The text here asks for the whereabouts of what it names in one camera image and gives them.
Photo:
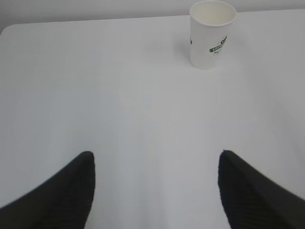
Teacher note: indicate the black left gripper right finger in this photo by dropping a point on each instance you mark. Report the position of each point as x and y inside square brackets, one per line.
[253, 201]

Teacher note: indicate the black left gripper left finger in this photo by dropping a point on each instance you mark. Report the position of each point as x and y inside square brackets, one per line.
[64, 201]

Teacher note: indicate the white paper cup green logo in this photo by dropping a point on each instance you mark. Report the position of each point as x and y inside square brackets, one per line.
[210, 22]

